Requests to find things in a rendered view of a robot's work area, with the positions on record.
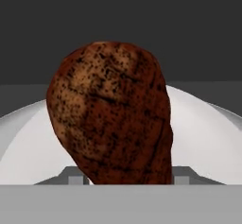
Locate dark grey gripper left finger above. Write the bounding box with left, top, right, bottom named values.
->
left=35, top=165, right=91, bottom=186

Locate brown speckled steak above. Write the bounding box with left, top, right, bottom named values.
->
left=45, top=41, right=174, bottom=185

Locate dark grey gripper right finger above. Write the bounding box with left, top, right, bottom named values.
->
left=171, top=165, right=225, bottom=186

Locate white round plate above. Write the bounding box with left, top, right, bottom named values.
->
left=0, top=84, right=242, bottom=186

